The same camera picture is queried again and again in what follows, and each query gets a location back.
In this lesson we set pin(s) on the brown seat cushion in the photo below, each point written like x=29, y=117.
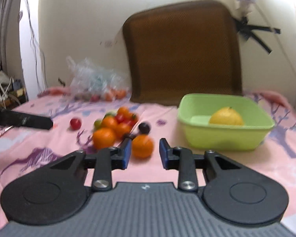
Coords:
x=182, y=48

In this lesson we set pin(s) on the green tomato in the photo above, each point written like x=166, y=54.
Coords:
x=97, y=124

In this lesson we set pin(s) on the orange fruit in pile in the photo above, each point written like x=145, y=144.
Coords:
x=122, y=129

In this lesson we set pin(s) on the pink floral bedsheet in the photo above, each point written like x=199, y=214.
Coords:
x=23, y=150

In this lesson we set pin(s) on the red cherry tomato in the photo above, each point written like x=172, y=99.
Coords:
x=75, y=124

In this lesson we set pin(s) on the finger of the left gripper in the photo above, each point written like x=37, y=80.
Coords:
x=19, y=119

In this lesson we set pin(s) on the dark purple plum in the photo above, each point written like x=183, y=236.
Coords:
x=144, y=128

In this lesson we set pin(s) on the red tomato in pile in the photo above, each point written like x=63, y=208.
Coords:
x=120, y=118

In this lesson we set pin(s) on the yellow lemon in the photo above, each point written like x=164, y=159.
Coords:
x=226, y=116

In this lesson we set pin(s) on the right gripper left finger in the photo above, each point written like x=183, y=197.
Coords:
x=59, y=190

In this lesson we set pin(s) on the clear plastic fruit bag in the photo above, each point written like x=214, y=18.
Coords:
x=94, y=83

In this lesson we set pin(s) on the orange tomato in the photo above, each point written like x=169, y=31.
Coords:
x=123, y=111

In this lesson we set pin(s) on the green plastic basin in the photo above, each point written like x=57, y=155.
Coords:
x=194, y=113

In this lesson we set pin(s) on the large orange tangerine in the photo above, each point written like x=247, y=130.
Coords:
x=103, y=138

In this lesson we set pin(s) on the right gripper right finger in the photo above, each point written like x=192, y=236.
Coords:
x=231, y=191

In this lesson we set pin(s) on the black tape strips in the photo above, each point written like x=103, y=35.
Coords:
x=246, y=31

